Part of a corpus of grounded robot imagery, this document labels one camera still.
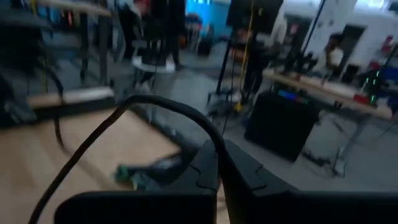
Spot person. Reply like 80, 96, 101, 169
310, 32, 345, 78

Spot black box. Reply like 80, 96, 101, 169
244, 91, 320, 162

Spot black cord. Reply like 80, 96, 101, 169
28, 94, 246, 224

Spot wooden work table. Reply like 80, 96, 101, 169
262, 68, 398, 178

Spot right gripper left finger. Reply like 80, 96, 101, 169
174, 139, 219, 192

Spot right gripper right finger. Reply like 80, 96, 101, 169
228, 139, 301, 194

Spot yellow cable with plug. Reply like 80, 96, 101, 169
239, 0, 254, 94

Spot black green work gloves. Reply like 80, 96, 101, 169
113, 149, 200, 191

